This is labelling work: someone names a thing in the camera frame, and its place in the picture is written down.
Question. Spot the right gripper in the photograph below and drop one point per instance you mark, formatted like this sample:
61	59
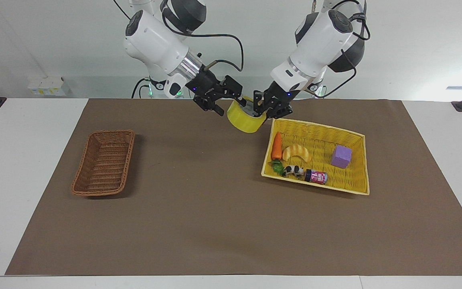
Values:
209	88

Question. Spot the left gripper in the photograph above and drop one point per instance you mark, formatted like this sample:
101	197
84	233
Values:
279	96

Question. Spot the yellow tape roll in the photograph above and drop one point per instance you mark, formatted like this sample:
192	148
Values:
244	120

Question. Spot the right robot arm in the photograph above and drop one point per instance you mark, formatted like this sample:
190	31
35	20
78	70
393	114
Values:
155	40

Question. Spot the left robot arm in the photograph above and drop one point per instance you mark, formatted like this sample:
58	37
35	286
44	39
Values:
319	40

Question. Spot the yellow plastic basket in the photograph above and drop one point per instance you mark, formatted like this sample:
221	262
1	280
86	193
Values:
319	144

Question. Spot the brown wicker basket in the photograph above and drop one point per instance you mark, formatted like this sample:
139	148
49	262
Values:
104	162

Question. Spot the orange toy carrot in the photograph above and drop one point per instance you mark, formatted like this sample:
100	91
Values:
277	146

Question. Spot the toy croissant bread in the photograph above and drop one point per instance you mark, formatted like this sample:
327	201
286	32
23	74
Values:
297	152

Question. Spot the black and white toy cow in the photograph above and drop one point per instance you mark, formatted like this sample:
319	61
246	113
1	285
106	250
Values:
293	171

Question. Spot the small red can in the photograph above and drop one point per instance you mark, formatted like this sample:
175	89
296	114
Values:
317	177

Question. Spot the purple cube block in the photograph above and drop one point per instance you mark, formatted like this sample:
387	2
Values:
341	157

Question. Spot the white power strip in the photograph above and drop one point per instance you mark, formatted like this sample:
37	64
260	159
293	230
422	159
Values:
48	86

